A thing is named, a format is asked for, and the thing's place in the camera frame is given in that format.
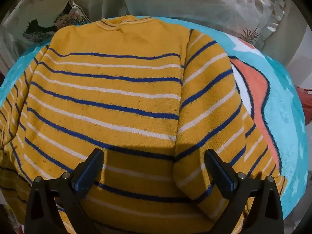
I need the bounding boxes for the white leaf print pillow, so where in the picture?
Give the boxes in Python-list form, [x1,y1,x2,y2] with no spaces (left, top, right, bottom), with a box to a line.
[125,0,285,49]

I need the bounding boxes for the turquoise cartoon fleece blanket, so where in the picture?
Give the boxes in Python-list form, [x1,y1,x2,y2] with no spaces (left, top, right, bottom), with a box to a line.
[0,16,309,221]

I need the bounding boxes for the yellow striped knit sweater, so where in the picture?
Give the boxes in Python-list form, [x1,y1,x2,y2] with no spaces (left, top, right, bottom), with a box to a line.
[1,16,287,233]

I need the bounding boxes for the white pillow with black bird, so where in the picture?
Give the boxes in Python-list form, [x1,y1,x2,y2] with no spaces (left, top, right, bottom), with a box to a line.
[4,0,89,44]

